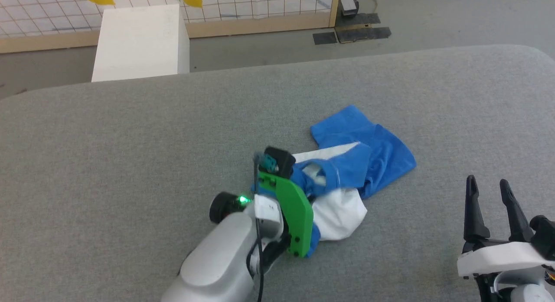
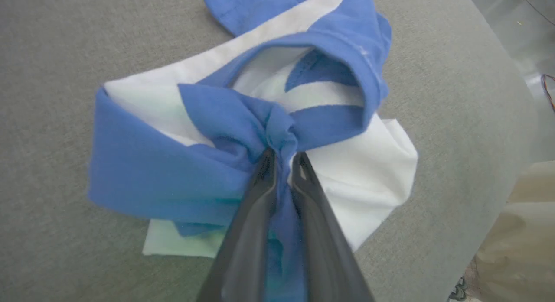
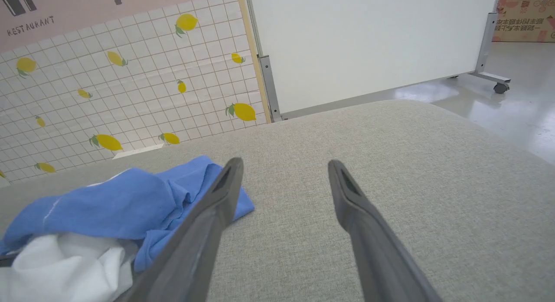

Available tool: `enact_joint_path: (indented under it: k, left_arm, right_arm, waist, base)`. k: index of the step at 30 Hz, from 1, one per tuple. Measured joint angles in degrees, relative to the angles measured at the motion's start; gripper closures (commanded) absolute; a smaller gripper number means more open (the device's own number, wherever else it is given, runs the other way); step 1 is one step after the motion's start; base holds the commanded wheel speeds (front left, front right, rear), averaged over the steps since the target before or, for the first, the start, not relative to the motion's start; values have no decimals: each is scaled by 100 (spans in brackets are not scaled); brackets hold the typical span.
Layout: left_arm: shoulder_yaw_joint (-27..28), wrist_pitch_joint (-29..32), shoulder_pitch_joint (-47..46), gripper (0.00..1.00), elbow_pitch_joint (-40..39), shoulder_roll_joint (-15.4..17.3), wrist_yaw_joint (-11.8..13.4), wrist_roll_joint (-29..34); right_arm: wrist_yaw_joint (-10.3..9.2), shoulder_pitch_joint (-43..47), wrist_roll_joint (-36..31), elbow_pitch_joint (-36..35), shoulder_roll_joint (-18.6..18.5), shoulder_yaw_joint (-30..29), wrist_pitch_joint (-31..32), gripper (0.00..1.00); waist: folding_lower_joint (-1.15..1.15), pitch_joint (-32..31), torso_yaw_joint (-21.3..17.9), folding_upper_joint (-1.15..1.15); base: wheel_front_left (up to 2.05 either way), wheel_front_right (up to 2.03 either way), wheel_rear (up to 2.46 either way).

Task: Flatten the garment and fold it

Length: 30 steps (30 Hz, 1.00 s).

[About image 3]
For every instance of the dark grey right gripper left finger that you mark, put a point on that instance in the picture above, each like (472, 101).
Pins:
(204, 232)

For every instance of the white board partition on stand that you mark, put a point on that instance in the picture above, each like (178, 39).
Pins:
(368, 42)

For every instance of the blue and white shirt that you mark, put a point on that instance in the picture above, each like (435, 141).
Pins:
(121, 202)

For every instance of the lemon print tile partition panel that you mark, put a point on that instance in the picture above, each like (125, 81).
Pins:
(138, 76)

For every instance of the printed cardboard box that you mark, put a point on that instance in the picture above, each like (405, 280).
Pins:
(527, 16)

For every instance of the black caster wheel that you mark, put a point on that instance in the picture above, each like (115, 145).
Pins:
(501, 88)

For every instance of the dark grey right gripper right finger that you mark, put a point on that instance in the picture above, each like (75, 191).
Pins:
(373, 241)

